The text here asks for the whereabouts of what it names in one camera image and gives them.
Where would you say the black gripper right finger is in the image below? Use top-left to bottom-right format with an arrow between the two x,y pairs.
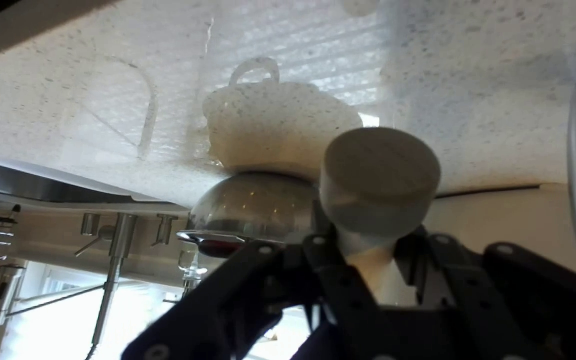
393,231 -> 576,360

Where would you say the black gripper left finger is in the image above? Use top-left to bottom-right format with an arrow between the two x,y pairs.
120,233 -> 375,360

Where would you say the metal bowl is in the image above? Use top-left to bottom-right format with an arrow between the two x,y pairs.
176,170 -> 324,260

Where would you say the chrome kitchen faucet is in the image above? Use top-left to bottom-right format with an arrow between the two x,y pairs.
74,210 -> 138,360

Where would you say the white bin with green lid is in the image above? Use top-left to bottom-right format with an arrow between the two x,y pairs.
200,54 -> 363,176

